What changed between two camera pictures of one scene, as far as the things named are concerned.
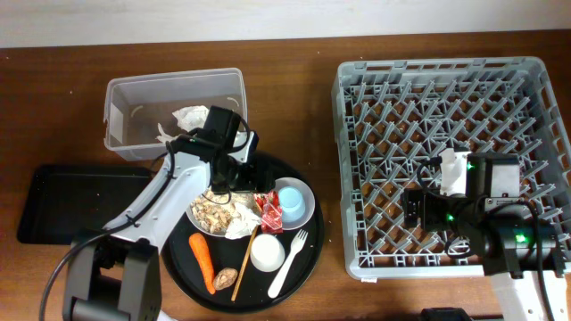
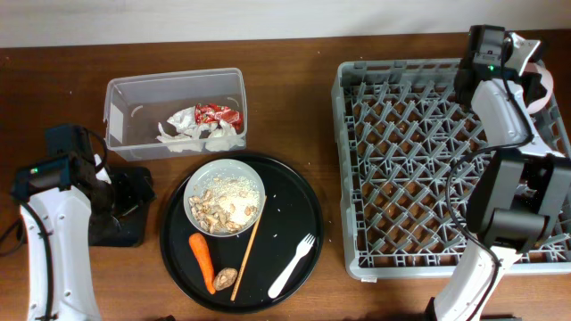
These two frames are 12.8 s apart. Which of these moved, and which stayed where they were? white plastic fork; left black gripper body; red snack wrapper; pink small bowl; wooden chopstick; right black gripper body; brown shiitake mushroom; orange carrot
Moved: pink small bowl; white plastic fork; red snack wrapper; right black gripper body; left black gripper body
Stayed: wooden chopstick; brown shiitake mushroom; orange carrot
